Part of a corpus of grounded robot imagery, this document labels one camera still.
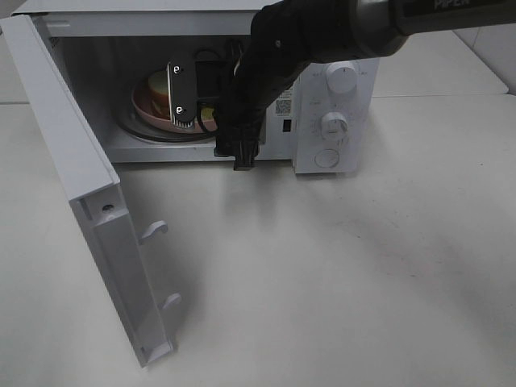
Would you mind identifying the white upper power knob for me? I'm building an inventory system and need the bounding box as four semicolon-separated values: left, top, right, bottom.
325;61;358;94

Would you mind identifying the white microwave oven body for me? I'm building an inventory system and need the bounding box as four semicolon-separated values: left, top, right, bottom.
1;1;379;184

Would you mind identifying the white lower timer knob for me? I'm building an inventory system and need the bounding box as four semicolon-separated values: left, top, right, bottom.
321;112;348;142

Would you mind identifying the white bread top slice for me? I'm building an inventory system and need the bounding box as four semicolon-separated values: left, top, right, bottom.
148;70;169;98

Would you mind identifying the white warning label sticker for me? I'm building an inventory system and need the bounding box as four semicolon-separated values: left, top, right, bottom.
274;89;294;118

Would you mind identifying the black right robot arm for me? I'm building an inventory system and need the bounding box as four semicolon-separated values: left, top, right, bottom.
214;0;515;169

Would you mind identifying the pink round plate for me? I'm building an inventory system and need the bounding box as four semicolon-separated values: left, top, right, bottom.
131;69;217;135

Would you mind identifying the white microwave door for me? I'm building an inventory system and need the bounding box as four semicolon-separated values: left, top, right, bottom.
1;15;173;367

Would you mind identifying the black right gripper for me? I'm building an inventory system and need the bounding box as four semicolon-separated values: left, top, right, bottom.
197;56;298;171

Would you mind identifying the round door release button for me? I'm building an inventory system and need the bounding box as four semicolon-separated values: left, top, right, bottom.
314;149;339;169

